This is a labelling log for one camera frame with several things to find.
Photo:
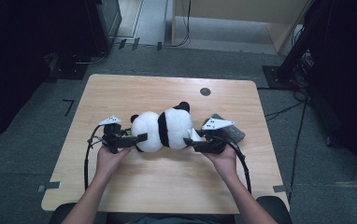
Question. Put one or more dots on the small grey floor tape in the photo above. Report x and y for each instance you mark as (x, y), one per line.
(159, 46)
(122, 43)
(135, 44)

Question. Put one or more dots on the dark cabinet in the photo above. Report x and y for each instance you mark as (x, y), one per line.
(105, 25)

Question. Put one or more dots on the grey cloth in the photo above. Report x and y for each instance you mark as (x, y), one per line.
(234, 133)

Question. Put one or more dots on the black metal stand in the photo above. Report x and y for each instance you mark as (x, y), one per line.
(295, 46)

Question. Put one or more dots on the person's grey clothing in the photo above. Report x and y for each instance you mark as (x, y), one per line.
(173, 220)

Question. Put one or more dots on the black floor tape mark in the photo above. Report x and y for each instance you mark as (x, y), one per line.
(69, 107)

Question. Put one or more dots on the grey tape strip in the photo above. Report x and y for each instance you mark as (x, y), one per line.
(49, 186)
(281, 188)

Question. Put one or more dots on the person's left hand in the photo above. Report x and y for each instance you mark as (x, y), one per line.
(108, 163)

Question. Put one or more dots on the light wooden furniture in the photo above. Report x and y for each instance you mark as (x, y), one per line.
(229, 9)

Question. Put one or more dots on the person's right hand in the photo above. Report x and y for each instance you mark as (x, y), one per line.
(226, 161)

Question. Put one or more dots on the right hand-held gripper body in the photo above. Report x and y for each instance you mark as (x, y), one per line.
(214, 141)

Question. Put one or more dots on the panda plush toy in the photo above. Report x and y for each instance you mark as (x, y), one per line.
(176, 127)

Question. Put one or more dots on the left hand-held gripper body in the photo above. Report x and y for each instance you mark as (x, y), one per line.
(112, 138)

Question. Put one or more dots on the dark round table grommet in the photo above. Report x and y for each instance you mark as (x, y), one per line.
(205, 91)

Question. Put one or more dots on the dark curtain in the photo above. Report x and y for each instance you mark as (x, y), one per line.
(17, 62)
(348, 77)

